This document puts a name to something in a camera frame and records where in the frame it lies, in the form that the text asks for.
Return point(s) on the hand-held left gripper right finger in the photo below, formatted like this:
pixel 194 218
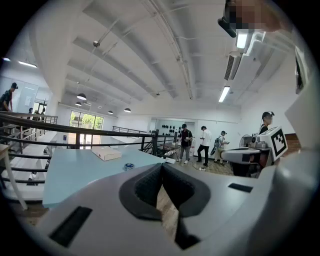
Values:
pixel 225 200

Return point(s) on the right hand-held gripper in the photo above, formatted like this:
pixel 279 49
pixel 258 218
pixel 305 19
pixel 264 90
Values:
pixel 277 142

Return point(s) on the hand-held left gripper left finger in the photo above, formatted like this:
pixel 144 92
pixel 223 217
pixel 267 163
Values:
pixel 100 200

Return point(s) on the blue tape roll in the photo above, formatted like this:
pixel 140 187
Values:
pixel 128 166

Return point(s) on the white power strip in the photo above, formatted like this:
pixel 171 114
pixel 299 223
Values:
pixel 202 169

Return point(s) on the flat beige cardboard box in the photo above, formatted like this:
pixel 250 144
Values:
pixel 106 153

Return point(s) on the ceiling tube light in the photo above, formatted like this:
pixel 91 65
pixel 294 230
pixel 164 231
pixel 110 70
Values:
pixel 27 64
pixel 224 94
pixel 6 59
pixel 241 40

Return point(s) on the black metal railing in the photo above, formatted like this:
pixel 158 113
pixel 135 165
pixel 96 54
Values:
pixel 75 128

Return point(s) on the large window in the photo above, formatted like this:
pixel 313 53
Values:
pixel 86 121

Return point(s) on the person's cream-shirted torso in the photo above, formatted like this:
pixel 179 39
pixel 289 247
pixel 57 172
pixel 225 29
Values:
pixel 308 112

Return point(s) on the white ceiling air conditioner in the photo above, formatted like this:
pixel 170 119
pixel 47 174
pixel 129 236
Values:
pixel 246 60

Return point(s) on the black coat rack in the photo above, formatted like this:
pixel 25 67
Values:
pixel 44 106

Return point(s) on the person's head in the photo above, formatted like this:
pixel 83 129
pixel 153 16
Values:
pixel 250 12

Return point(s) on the metal ceiling fitting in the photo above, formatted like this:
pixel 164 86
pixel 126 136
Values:
pixel 96 44

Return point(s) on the group of black wall discs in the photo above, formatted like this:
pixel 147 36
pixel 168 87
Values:
pixel 168 128

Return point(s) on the black head camera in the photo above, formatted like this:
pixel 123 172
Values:
pixel 226 26

